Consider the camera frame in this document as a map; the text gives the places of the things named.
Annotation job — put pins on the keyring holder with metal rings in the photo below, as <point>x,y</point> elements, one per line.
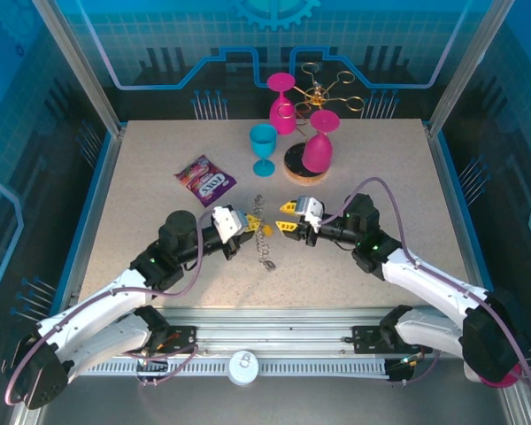
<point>264,248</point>

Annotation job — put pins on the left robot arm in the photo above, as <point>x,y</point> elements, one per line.
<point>93,301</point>

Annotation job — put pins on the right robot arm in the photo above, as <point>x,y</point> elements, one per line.
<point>425,279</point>

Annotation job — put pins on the purple candy bag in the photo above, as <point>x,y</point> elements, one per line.
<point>205,181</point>

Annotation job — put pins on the pink plastic goblet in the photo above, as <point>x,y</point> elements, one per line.
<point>317,152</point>
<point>283,119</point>

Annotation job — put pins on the blue plastic goblet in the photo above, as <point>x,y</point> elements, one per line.
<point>262,139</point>

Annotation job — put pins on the white round knob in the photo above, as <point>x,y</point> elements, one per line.
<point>243,367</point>

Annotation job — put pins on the pink and white cup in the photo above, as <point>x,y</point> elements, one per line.
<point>504,380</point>

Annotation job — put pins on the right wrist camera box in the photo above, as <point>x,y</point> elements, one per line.
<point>310,208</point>

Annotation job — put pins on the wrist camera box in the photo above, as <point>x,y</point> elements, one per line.
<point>228,221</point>
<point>310,208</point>

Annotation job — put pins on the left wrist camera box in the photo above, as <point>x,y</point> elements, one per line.
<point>228,221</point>

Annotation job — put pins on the aluminium side rail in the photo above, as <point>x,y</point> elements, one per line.
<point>98,208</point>
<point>447,177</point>

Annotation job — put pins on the aluminium mounting rail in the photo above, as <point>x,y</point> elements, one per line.
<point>270,327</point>

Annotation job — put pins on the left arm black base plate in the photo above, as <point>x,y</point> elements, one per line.
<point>183,338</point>

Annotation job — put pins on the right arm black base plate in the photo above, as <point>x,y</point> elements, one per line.
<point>367,338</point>

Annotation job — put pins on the aluminium frame post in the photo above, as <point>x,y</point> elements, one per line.
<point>82,66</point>
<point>467,66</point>

